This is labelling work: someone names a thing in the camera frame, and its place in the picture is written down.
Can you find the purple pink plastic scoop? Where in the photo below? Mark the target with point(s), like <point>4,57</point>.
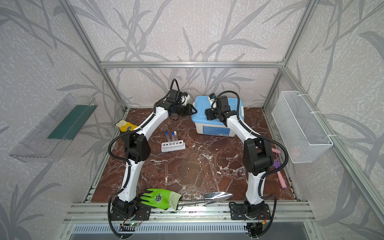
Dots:
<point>276,151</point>

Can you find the yellow black work glove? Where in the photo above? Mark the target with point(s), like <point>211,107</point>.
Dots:
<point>125,126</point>

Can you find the green work glove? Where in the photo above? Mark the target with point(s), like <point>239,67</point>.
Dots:
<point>160,198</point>

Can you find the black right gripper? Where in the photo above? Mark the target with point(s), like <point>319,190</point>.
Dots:
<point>210,113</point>

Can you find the white plastic storage bin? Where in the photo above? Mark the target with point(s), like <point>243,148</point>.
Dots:
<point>214,130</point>

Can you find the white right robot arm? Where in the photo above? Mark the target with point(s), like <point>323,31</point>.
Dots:
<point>257,156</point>

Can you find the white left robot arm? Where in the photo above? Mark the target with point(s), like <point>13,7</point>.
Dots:
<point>137,149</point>

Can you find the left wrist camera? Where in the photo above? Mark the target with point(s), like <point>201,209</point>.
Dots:
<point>184,99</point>

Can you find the silver metal trowel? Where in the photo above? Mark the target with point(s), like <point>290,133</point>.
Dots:
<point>208,198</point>

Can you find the clear plastic wall shelf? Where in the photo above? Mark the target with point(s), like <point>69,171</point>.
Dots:
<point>48,141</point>

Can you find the white wire mesh basket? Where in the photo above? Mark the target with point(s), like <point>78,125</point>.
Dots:
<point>301,131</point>

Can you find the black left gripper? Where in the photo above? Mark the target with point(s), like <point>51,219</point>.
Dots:
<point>186,109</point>

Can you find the white test tube rack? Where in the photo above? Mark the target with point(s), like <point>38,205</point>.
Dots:
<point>176,146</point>

